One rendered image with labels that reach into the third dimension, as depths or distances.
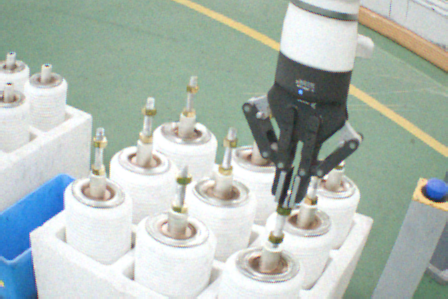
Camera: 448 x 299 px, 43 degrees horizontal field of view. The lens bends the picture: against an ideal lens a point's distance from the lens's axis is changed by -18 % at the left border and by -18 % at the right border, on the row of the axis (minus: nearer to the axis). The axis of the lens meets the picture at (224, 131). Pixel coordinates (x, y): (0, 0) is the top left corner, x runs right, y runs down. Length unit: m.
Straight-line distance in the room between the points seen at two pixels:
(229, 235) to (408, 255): 0.26
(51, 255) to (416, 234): 0.50
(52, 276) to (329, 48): 0.50
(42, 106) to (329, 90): 0.64
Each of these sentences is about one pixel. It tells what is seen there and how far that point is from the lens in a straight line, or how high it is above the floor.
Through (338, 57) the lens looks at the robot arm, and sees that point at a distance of 0.59.
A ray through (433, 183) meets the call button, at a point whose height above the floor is 0.33.
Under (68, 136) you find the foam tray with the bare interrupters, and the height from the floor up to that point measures 0.17.
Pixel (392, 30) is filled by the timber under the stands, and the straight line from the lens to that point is 3.04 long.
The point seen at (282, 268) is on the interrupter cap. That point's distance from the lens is 0.73.
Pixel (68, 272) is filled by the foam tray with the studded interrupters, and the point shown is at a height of 0.15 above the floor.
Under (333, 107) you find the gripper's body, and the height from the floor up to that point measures 0.46.
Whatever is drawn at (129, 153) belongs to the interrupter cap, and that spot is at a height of 0.25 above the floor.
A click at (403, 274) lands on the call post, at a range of 0.88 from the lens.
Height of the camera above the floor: 0.68
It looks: 24 degrees down
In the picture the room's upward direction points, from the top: 10 degrees clockwise
